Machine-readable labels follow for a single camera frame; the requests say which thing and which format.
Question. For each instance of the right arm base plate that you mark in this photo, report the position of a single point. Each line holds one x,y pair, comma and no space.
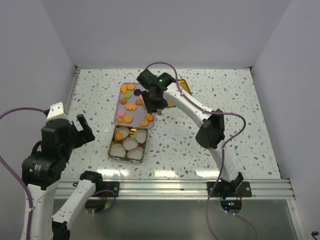
223,191

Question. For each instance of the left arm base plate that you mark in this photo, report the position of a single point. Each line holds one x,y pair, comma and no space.
111,189

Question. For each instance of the white paper cup bottom-right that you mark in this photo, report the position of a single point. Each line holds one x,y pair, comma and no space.
136,153

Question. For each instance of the orange fish cookie bottom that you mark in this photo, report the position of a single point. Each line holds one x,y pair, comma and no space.
149,117

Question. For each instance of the round dotted cracker top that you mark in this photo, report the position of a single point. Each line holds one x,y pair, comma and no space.
131,86

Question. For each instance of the gold tin lid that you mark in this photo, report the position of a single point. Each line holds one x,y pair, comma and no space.
183,84

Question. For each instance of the gold cookie tin box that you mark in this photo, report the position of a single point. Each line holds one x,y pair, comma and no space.
126,159

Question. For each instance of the black sandwich cookie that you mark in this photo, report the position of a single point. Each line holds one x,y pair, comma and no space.
137,92

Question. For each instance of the orange fish cookie top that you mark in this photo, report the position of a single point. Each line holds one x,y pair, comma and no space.
124,88

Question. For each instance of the metal tongs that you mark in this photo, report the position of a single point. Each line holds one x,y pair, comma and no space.
159,112

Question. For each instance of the white paper cup bottom-left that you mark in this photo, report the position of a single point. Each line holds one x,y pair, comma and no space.
117,150

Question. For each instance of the pink round cookie left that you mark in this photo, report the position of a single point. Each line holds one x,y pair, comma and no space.
121,113

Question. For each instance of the green round cookie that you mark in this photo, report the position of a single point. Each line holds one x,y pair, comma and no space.
127,95

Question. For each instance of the round dotted cracker bottom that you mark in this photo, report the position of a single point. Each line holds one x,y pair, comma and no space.
143,122

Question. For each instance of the aluminium front rail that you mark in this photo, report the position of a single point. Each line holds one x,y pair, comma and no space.
274,189

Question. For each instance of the orange rosette cookie left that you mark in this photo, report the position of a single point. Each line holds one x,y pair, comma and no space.
120,120

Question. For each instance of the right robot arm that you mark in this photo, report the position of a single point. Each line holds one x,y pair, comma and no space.
210,135

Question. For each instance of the white paper cup centre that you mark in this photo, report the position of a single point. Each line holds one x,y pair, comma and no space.
130,143

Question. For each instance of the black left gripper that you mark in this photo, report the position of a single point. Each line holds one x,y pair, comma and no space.
86,135

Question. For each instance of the orange flower cookie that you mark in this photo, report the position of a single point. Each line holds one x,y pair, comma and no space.
118,136

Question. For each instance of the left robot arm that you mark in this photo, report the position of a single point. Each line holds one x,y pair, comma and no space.
41,172

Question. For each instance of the white paper cup top-right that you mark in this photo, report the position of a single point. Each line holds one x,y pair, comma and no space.
140,135

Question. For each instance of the round dotted cracker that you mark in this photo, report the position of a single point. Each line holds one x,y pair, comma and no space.
128,119
131,86
143,122

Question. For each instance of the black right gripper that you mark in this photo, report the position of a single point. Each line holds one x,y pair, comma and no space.
150,105

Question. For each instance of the orange swirl cookie left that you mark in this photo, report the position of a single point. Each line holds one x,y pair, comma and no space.
123,101

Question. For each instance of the white paper cup top-left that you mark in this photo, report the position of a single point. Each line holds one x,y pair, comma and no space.
125,131

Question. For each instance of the brown chip cookie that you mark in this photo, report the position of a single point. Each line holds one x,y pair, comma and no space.
139,102

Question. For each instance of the orange fish cookie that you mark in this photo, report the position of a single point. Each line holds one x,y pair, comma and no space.
124,88
131,107
149,117

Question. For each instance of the lilac plastic tray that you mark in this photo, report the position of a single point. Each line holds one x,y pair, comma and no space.
138,114

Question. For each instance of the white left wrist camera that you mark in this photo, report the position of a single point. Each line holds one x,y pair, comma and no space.
57,111

